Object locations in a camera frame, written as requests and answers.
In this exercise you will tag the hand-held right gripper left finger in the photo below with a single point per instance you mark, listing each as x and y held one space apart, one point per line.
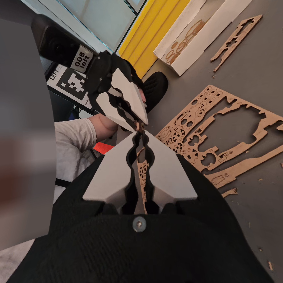
106 176

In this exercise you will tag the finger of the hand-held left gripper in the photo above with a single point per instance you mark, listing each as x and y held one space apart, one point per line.
130 92
108 108

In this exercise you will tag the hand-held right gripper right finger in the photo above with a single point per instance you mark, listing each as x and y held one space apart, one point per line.
172 176

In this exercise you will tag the small wooden model assembly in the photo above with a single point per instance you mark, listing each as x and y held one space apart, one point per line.
137 127

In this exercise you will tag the wooden parts sheet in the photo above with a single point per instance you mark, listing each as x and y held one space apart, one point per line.
254 151

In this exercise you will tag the person's left hand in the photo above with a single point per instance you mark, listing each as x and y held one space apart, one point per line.
143 99

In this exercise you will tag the black mesh wrist rest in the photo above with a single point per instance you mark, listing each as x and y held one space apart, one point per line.
154 88

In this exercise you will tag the red card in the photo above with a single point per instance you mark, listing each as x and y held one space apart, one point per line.
102 147

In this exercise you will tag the frosted glass window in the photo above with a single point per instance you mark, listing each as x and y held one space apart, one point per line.
99 17

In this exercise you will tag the stack of yellow plastic bins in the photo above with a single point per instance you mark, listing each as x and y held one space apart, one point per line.
143 39

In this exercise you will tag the pile of tan rubber bands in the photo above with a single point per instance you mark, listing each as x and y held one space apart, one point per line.
174 55

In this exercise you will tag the curved wooden scrap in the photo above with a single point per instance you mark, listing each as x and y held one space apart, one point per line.
230 192

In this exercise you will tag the white cardboard tray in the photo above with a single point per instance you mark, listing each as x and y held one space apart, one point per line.
199 44

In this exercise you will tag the long wooden frame scrap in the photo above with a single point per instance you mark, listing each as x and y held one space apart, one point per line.
217 56

